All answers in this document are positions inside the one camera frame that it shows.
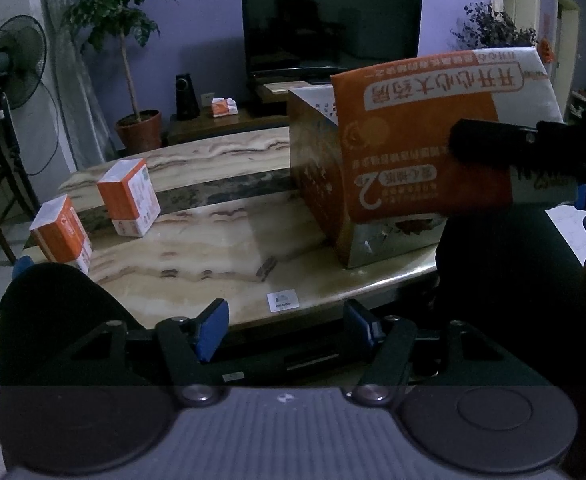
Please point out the blue handled scissors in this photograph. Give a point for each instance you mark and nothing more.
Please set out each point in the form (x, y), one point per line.
(21, 265)

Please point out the small tissue pack on stand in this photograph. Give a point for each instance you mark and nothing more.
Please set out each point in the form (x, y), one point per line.
(223, 107)

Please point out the white apple cardboard box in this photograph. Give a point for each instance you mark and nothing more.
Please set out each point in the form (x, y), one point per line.
(340, 193)

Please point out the dark potted plant right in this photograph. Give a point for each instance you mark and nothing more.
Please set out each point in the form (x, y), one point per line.
(485, 28)

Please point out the black standing fan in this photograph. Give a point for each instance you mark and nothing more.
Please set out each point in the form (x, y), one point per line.
(23, 53)

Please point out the wooden TV stand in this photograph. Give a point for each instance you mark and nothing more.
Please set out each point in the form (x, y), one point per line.
(265, 108)

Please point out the black television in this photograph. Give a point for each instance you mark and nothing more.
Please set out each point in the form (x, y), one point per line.
(314, 39)

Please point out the white table sticker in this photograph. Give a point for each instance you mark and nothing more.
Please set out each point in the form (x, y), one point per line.
(282, 301)

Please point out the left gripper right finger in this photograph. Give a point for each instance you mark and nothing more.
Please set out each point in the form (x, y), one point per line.
(388, 342)

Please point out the potted ficus tree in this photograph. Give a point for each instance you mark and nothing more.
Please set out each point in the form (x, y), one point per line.
(97, 22)

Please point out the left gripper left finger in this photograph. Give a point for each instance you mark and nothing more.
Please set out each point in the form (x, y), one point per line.
(188, 344)

